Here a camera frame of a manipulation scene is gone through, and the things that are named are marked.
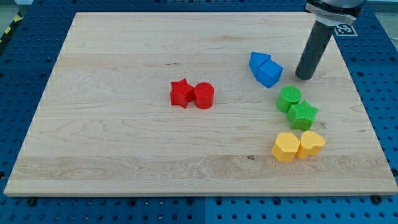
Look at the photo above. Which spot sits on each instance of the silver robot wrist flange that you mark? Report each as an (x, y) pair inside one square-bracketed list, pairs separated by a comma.
[(335, 12)]

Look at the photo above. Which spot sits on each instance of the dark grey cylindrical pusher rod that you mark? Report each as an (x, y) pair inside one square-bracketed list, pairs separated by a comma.
[(316, 44)]

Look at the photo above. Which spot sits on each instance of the blue cube block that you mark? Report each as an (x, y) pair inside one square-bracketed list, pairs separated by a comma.
[(268, 74)]

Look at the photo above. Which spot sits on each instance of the blue triangle block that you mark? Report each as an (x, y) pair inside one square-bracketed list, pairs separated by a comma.
[(256, 60)]

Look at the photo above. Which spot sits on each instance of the black white fiducial tag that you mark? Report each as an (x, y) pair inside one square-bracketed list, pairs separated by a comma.
[(345, 30)]

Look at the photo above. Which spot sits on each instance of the green cylinder block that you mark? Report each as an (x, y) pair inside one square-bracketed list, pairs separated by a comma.
[(288, 96)]

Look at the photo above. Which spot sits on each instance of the green star block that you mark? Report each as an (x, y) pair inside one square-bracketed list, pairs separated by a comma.
[(301, 116)]

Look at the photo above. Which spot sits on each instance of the yellow heart block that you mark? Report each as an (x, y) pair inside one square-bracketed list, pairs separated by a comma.
[(311, 143)]

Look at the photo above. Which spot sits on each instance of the yellow hexagon block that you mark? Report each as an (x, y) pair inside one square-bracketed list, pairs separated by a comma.
[(285, 147)]

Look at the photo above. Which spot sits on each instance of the red cylinder block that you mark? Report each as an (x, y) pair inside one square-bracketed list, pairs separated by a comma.
[(204, 95)]

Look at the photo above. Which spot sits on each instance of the red star block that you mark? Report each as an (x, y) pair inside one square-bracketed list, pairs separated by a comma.
[(181, 93)]

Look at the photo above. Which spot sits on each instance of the black board stop bolt right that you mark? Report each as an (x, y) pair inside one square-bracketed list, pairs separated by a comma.
[(376, 199)]

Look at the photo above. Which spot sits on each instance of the black board stop bolt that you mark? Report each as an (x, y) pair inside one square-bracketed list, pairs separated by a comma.
[(376, 199), (31, 202)]

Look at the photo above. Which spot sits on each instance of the wooden board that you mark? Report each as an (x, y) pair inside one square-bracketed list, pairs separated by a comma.
[(105, 127)]

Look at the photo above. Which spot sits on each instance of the black board stop bolt left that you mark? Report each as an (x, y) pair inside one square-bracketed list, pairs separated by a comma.
[(31, 202)]

